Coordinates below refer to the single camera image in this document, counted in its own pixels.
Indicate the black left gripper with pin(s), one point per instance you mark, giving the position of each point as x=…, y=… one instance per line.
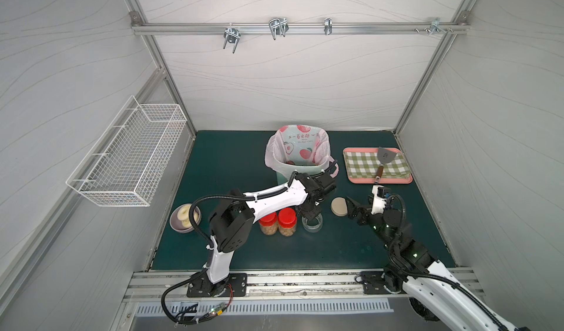
x=324, y=180

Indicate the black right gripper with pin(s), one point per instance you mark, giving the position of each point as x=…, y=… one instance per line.
x=359, y=212

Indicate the beige jar lid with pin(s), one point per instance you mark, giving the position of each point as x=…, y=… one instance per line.
x=339, y=207

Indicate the glass peanut jar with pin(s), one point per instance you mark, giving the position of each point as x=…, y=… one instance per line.
x=313, y=225

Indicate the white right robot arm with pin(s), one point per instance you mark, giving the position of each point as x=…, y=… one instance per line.
x=413, y=270

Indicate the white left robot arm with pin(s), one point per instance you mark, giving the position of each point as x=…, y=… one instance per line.
x=230, y=227

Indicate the pink plastic tray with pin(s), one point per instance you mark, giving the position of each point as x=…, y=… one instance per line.
x=372, y=181

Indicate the green white checkered cloth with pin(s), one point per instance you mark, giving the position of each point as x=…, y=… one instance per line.
x=364, y=166

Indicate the pink white plastic bin bag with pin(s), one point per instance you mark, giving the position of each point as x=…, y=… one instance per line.
x=301, y=148

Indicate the mint green trash bin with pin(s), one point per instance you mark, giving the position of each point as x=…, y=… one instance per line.
x=282, y=177

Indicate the grey bowl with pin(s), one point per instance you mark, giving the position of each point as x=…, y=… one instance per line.
x=174, y=223

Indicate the metal hook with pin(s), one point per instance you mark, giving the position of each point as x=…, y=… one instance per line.
x=435, y=27
x=232, y=37
x=328, y=26
x=278, y=27

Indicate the aluminium crossbar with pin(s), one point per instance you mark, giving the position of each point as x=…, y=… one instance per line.
x=211, y=29

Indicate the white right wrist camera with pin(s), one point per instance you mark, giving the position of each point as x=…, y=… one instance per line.
x=380, y=199

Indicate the steel spatula wooden handle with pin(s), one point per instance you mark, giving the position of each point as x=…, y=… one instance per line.
x=384, y=157

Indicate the white slotted cable duct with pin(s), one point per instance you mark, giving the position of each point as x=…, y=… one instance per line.
x=272, y=307

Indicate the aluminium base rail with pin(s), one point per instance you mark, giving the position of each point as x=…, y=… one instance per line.
x=259, y=285

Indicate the white wire basket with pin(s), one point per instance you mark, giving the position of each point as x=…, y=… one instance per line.
x=128, y=161

